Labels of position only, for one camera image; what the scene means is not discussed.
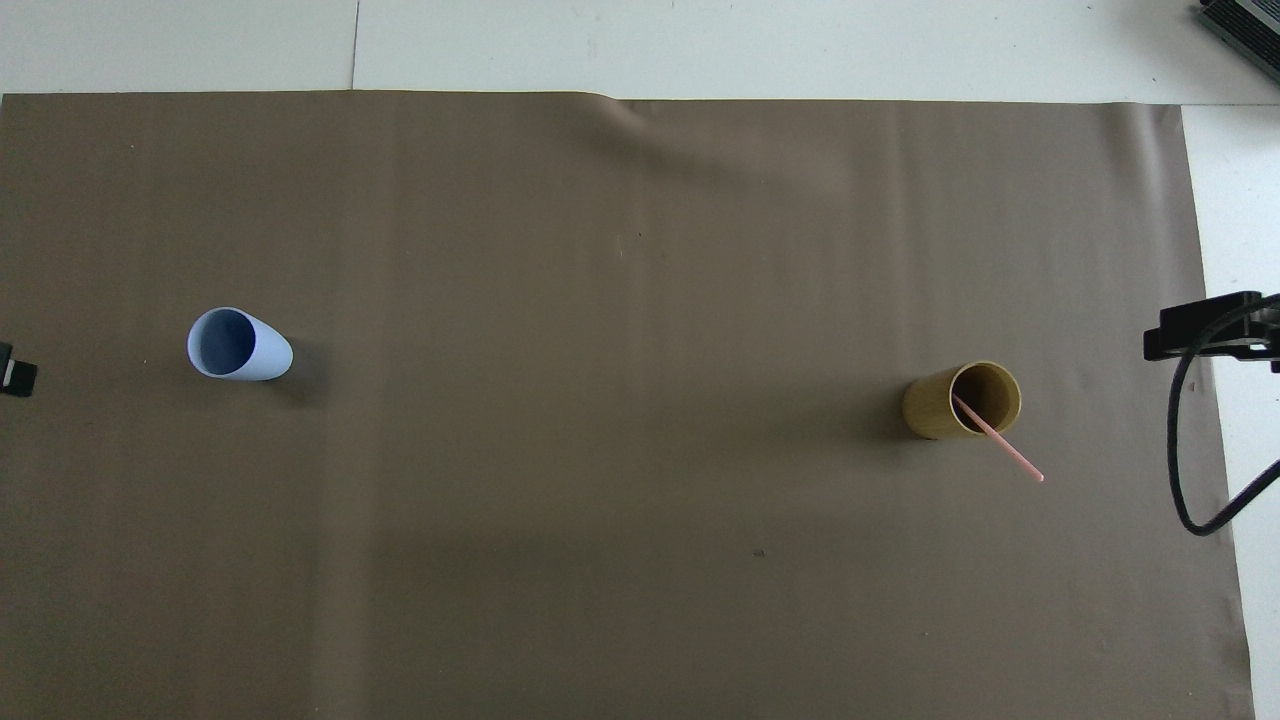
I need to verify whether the bamboo cup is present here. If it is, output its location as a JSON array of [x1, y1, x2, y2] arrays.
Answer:
[[902, 360, 1023, 442]]

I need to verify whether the light blue cup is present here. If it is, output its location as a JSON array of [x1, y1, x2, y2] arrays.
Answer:
[[187, 306, 295, 383]]

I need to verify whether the pink chopstick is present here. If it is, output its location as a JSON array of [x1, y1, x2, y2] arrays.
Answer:
[[952, 394, 1046, 484]]

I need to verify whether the black stand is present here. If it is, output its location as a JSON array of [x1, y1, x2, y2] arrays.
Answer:
[[1198, 0, 1280, 84]]

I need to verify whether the black cable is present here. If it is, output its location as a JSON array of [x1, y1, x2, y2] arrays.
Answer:
[[1166, 294, 1280, 539]]

